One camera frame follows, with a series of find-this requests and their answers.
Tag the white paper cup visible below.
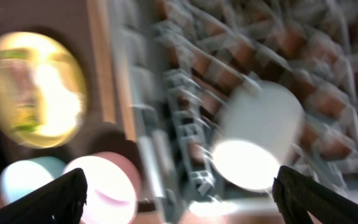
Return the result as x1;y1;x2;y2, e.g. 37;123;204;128
211;81;304;192

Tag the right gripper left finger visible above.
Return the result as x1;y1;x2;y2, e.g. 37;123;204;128
0;168;88;224

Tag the light blue bowl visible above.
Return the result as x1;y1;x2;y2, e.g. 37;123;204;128
0;156;66;205

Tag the yellow round plate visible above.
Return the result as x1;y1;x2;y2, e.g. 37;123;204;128
0;32;88;149

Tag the pink bowl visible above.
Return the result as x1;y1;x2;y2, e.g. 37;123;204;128
63;152;142;224

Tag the green snack wrapper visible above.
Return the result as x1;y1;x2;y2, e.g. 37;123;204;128
0;49;40;133

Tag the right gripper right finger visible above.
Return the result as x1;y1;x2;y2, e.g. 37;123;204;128
272;166;358;224

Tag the crumpled white napkin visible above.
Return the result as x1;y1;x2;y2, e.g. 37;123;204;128
34;64;83;137

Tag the grey dishwasher rack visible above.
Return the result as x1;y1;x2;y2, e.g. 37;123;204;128
107;0;358;224

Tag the dark brown serving tray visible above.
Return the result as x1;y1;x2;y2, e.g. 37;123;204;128
0;1;142;208

